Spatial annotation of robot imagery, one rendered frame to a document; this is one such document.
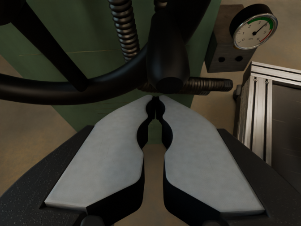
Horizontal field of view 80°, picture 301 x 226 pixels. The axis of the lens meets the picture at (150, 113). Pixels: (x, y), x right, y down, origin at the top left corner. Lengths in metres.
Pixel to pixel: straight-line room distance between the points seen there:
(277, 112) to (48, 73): 0.80
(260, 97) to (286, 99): 0.12
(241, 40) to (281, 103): 0.59
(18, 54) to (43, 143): 0.66
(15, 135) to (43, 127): 0.14
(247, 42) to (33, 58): 0.42
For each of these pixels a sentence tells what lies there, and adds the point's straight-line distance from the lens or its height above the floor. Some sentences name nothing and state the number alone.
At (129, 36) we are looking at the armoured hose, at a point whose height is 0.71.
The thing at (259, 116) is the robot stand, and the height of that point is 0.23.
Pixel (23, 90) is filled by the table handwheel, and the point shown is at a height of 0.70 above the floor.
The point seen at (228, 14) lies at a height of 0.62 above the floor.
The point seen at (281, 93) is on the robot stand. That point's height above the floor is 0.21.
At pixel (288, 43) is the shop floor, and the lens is 1.56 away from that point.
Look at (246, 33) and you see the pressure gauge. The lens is 0.34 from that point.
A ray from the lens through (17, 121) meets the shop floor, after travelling 1.23.
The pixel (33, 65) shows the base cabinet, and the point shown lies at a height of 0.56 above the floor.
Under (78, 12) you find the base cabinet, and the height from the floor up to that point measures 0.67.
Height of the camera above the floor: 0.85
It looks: 60 degrees down
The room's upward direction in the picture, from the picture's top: 5 degrees counter-clockwise
